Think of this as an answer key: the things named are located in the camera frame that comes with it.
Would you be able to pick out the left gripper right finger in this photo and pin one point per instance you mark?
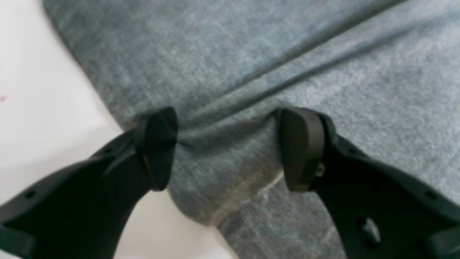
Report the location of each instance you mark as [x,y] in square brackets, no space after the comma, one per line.
[379,211]

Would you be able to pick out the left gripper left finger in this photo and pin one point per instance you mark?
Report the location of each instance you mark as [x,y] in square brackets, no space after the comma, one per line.
[80,211]

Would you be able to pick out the grey t-shirt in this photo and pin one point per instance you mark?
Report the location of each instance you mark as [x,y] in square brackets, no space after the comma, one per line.
[385,71]

